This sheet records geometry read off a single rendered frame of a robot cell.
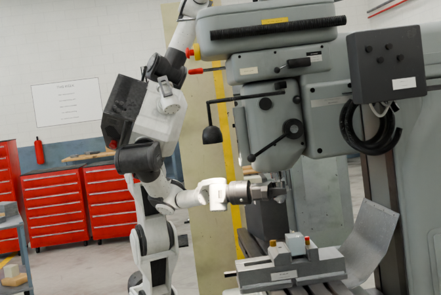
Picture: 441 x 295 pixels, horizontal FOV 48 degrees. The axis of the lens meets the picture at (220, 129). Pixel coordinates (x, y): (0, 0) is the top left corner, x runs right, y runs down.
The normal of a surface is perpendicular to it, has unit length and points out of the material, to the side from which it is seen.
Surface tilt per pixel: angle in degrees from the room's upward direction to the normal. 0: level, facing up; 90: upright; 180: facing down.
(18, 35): 90
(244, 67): 90
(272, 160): 118
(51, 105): 90
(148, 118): 58
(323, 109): 90
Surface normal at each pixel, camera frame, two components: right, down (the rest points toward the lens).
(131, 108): 0.28, -0.52
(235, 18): 0.09, 0.04
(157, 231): 0.38, -0.16
